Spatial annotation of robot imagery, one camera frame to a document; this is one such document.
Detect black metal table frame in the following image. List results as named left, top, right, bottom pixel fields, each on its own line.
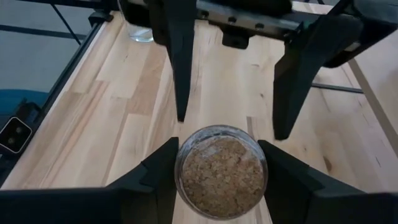
left=0, top=9, right=114, bottom=187

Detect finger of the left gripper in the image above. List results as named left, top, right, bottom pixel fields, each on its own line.
left=152, top=7, right=197, bottom=121
left=273, top=15, right=363, bottom=139

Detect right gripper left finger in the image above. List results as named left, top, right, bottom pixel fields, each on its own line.
left=0, top=136, right=180, bottom=224

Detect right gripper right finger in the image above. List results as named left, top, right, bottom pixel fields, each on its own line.
left=257, top=139, right=398, bottom=224

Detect small saffron jar cork lid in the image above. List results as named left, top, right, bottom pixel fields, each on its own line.
left=174, top=124, right=269, bottom=221

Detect small black depth camera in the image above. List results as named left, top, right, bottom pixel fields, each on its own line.
left=0, top=116, right=33, bottom=155

